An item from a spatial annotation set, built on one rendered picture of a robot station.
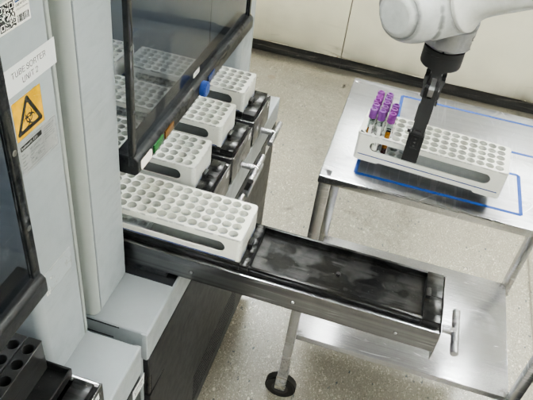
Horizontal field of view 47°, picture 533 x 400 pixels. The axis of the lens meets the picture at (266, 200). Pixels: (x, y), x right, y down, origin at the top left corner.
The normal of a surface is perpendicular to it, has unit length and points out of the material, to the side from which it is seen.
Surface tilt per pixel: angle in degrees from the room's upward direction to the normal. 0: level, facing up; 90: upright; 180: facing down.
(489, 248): 0
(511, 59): 90
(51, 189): 90
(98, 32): 90
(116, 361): 0
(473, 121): 0
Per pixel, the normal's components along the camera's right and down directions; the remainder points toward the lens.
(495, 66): -0.27, 0.59
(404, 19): -0.79, 0.38
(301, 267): 0.11, -0.76
